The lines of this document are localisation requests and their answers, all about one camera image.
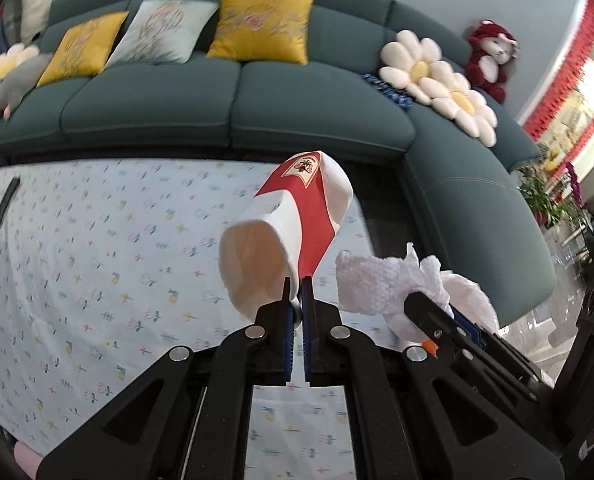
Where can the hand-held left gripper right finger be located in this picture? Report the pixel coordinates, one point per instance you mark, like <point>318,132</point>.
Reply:
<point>308,342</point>

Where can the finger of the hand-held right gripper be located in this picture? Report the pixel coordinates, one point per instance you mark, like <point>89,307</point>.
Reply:
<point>429,317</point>
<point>472,330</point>

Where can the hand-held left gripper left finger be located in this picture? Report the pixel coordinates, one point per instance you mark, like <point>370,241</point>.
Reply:
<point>287,342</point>

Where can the white tissue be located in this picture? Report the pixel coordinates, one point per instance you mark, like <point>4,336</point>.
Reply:
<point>367,285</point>

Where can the red white paper cup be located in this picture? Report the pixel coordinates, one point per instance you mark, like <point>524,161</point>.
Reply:
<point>307,200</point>

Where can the green potted plant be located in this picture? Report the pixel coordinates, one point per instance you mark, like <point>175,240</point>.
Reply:
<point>542,195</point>

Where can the floral tablecloth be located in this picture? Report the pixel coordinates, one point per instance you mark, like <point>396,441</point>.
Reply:
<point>127,260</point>

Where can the white daisy flower cushion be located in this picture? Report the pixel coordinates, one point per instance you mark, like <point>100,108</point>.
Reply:
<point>2,67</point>
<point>477,120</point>
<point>402,60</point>

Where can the blue knitted cloth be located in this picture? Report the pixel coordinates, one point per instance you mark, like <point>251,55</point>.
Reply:
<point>392,92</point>

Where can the teal sectional sofa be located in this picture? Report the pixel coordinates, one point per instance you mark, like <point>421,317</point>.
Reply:
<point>317,110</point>

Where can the red plush teddy bear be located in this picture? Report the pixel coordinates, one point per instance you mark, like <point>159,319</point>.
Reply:
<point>482,67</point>

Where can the pink rug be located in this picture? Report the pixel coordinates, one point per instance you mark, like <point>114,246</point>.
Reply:
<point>27,460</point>

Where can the black remote control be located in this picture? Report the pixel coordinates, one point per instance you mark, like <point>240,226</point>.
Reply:
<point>4,205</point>

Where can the large yellow embroidered cushion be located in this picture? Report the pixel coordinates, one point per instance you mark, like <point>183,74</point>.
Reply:
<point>262,25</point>

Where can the light blue embroidered cushion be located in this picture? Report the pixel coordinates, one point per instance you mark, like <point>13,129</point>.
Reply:
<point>162,30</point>

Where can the small yellow embroidered cushion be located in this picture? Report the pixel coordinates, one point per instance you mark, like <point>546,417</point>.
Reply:
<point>84,47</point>

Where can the grey plush mouse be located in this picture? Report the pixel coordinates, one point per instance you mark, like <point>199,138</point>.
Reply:
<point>19,85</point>

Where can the white plush toy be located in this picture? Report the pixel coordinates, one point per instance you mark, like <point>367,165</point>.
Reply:
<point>34,0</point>

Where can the red paper wall garland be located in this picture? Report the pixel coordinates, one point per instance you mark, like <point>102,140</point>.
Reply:
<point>557,90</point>

